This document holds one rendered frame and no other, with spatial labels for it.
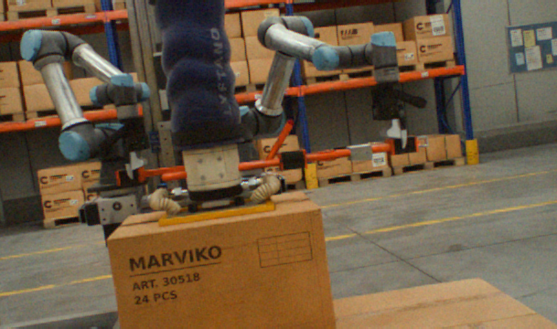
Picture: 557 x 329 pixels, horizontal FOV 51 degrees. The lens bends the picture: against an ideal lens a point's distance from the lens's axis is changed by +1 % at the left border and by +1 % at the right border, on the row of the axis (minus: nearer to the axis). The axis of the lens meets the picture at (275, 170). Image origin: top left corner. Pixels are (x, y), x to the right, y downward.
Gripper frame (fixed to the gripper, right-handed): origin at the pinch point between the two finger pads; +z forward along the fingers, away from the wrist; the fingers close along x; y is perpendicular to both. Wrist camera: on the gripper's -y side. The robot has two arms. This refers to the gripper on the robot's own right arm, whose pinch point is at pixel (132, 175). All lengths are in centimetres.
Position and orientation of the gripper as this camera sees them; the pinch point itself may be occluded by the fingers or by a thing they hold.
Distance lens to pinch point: 213.1
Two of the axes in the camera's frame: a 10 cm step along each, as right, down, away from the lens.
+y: 9.9, -1.4, 0.6
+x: -0.7, -0.8, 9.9
